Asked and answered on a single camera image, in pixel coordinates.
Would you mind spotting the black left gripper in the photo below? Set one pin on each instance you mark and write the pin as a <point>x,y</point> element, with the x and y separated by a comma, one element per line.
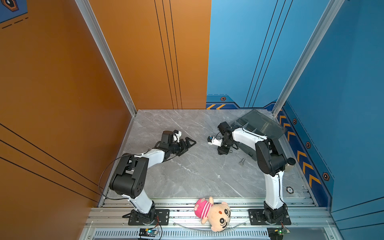
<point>183,150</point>

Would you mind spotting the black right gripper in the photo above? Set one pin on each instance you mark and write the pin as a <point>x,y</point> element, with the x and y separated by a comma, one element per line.
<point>222,151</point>

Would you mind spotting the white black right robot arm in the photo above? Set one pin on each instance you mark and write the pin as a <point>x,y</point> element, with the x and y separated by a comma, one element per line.
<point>272,162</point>

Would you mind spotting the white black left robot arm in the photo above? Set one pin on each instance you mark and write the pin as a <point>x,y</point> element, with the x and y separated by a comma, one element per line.
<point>128,179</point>

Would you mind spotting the silver bolt on table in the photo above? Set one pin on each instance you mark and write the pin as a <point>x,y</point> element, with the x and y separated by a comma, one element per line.
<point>242,162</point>

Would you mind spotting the grey plastic organizer box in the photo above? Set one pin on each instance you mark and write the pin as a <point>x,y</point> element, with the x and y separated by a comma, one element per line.
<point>257,126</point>

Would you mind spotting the pink plush doll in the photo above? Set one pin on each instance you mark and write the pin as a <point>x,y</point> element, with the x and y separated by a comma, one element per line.
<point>217,215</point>

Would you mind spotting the black cap cylinder container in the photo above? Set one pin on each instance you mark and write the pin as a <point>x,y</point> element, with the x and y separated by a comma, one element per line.
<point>290,164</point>

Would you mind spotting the right green circuit board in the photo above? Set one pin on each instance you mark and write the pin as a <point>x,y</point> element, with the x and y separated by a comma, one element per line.
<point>277,234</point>

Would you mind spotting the green circuit board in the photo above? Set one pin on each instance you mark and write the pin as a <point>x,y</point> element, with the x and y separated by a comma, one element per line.
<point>148,233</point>
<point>277,234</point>

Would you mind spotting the left green circuit board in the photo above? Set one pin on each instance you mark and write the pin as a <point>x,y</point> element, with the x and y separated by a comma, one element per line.
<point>148,233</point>

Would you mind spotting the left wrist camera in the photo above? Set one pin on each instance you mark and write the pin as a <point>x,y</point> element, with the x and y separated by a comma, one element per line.
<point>169,137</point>

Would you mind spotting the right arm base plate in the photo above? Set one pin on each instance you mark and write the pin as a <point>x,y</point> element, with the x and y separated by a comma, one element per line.
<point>269,217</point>

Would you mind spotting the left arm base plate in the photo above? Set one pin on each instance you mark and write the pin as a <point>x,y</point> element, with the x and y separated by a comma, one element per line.
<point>154,217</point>

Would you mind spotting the aluminium rail frame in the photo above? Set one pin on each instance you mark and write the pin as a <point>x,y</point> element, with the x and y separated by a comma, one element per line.
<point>192,219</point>

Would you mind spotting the aluminium corner post left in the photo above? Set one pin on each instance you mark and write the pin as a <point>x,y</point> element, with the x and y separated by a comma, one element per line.
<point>101,42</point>

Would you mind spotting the aluminium corner post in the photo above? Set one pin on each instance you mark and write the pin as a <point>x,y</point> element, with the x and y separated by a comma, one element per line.
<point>101,42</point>
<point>318,34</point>

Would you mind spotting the aluminium corner post right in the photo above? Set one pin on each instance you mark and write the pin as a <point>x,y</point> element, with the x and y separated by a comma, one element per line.
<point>318,34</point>

